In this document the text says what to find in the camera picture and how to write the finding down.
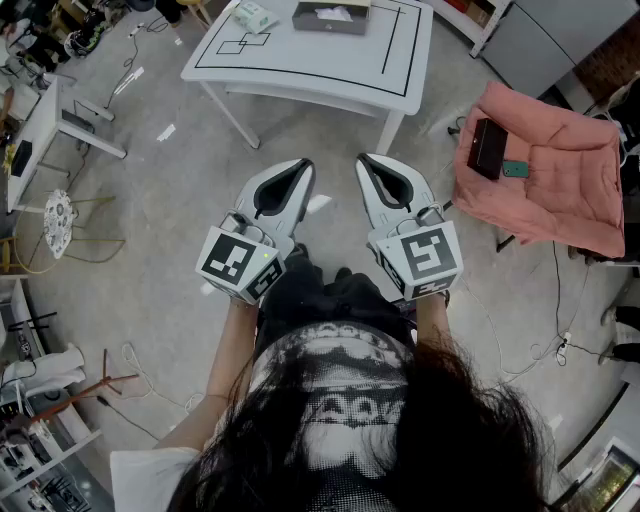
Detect black cable with power strip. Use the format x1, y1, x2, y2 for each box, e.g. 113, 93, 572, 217
102, 16, 172, 110

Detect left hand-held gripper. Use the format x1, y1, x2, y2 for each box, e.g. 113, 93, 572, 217
194, 158, 317, 306

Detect person's black trousers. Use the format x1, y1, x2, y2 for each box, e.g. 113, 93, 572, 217
255, 242, 417, 346

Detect person's left forearm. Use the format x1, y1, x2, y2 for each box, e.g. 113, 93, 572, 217
153, 294, 262, 451

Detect white table with black lines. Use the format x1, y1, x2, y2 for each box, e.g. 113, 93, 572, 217
179, 0, 435, 155

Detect thin black cable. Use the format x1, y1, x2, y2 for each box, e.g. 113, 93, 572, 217
549, 239, 594, 354

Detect white and green packet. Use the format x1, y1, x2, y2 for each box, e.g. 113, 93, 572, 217
232, 0, 280, 35

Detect red-brown stand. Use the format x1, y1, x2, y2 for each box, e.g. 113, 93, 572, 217
28, 348, 140, 426

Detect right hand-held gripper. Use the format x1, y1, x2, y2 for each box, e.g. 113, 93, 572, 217
355, 151, 464, 302

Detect black rectangular box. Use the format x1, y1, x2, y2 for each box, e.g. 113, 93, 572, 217
466, 118, 510, 182

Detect person's black printed t-shirt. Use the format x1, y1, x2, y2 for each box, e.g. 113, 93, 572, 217
109, 322, 419, 512

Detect white power strip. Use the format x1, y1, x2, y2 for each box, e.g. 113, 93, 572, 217
555, 331, 574, 367

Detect pink padded jacket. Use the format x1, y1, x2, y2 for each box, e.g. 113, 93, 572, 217
451, 81, 626, 259

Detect stool with patterned seat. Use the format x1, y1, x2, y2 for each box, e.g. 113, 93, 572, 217
12, 188, 127, 275

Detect white metal cabinet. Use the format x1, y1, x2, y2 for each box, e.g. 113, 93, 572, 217
478, 0, 640, 99

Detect person's right forearm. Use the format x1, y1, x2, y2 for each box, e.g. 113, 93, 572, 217
413, 290, 452, 349

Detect white shelving unit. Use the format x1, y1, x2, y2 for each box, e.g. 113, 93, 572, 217
439, 0, 514, 59

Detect white side desk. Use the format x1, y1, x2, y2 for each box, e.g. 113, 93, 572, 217
5, 74, 128, 214

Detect small black box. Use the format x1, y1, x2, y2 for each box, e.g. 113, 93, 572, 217
9, 139, 34, 178

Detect long white cable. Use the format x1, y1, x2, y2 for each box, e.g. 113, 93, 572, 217
458, 277, 566, 377

